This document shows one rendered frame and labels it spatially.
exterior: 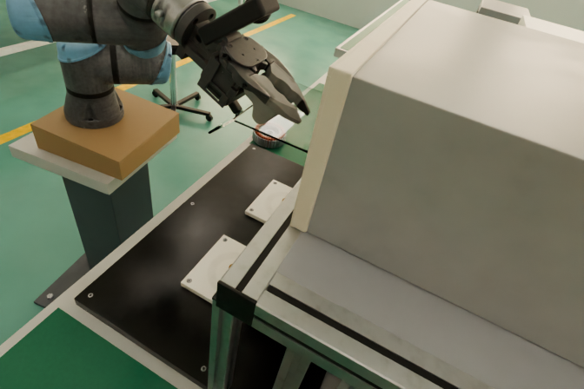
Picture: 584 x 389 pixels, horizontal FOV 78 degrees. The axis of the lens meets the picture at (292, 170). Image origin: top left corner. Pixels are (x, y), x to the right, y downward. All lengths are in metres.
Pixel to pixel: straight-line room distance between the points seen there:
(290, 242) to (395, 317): 0.13
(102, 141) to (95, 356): 0.54
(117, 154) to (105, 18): 0.46
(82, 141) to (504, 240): 0.97
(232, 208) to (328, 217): 0.55
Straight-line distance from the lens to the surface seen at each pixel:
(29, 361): 0.80
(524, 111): 0.37
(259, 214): 0.90
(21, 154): 1.23
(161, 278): 0.81
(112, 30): 0.67
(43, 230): 2.03
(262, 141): 1.16
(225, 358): 0.55
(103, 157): 1.04
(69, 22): 0.67
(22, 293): 1.84
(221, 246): 0.83
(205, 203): 0.94
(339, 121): 0.34
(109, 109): 1.11
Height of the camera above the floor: 1.44
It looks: 38 degrees down
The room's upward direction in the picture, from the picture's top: 12 degrees clockwise
